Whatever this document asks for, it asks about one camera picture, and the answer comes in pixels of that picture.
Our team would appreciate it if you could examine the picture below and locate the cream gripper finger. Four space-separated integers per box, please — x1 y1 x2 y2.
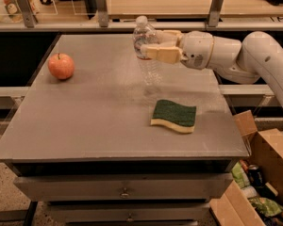
141 44 182 64
157 30 183 45

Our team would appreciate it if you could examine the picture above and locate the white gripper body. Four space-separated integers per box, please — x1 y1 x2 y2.
179 31 214 70

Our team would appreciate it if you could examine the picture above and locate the clear plastic water bottle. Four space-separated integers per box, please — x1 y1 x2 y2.
131 15 164 87

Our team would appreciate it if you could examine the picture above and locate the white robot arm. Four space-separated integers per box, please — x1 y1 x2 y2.
140 30 283 108

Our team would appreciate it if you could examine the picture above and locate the green and yellow sponge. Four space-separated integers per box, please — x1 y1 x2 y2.
151 100 196 134

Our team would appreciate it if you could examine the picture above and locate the red apple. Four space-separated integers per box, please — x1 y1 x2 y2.
47 53 75 80

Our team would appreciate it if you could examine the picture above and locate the cardboard box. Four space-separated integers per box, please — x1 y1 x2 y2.
209 110 283 226

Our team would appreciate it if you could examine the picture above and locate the light green packet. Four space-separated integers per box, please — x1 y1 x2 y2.
231 162 250 188

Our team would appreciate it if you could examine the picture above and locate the dark drink can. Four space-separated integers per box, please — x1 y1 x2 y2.
248 165 264 186

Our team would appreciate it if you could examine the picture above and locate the upper grey drawer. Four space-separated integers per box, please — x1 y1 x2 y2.
14 173 232 202

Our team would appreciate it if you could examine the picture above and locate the grey drawer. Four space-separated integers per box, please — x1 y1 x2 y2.
47 202 209 223
14 173 232 202

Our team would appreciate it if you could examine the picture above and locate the green snack bag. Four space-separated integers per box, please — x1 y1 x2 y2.
249 197 283 218

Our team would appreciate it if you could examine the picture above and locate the lower grey drawer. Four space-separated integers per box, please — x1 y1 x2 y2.
47 202 209 223

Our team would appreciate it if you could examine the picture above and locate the middle metal bracket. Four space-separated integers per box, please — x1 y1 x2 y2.
95 0 109 27

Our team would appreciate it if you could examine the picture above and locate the left metal bracket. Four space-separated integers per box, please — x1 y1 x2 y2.
17 0 37 28

